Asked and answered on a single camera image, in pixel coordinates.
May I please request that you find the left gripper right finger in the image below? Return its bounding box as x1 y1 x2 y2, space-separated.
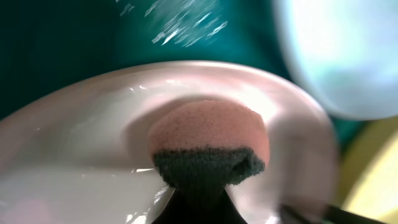
279 205 384 224

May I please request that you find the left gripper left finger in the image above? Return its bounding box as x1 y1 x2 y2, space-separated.
152 185 247 224

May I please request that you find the yellow-green plate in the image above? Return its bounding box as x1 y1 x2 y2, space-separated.
334 116 397 223

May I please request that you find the white plate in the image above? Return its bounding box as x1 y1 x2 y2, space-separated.
1 61 338 223

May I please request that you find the light blue plate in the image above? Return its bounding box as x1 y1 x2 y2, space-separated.
272 0 397 120

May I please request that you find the teal plastic serving tray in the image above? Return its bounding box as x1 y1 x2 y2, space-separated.
0 0 371 150

